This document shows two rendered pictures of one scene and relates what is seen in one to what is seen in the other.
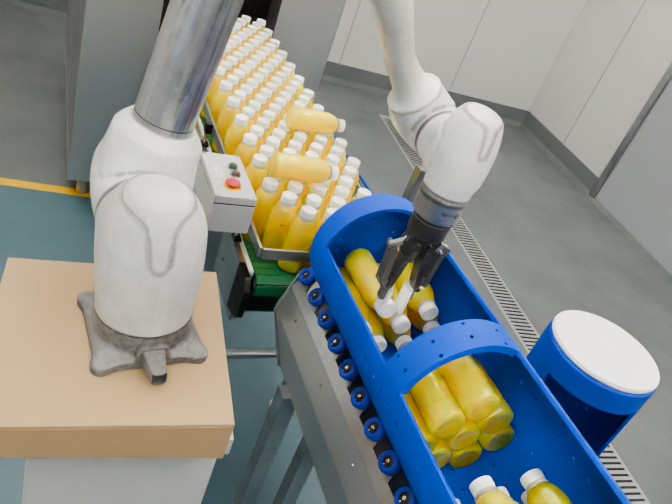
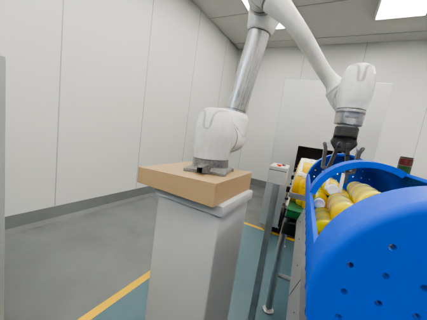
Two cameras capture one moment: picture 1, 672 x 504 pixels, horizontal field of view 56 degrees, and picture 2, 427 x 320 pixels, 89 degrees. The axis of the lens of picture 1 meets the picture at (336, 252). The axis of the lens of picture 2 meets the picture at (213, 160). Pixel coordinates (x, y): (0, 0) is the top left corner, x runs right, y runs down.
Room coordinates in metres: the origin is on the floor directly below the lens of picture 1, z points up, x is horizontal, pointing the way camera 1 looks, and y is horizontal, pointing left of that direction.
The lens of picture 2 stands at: (0.22, -0.50, 1.26)
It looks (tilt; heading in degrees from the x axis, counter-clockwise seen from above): 8 degrees down; 54
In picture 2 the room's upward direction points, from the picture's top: 8 degrees clockwise
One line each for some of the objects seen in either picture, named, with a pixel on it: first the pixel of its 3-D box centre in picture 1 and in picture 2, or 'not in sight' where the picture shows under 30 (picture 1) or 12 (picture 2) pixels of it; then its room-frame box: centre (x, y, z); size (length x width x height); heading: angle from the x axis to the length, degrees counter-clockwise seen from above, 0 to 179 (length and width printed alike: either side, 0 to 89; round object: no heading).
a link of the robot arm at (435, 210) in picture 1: (439, 203); (349, 119); (1.05, -0.14, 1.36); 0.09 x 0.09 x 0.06
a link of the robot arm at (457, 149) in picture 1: (461, 146); (355, 87); (1.06, -0.13, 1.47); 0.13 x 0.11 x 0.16; 31
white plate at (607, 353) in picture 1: (605, 349); not in sight; (1.34, -0.70, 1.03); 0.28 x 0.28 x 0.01
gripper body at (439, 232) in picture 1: (423, 235); (344, 139); (1.05, -0.14, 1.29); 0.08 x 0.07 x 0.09; 121
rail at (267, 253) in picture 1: (335, 258); (330, 204); (1.37, -0.01, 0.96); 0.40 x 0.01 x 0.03; 122
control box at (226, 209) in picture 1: (223, 191); (278, 173); (1.33, 0.31, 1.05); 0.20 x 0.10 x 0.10; 32
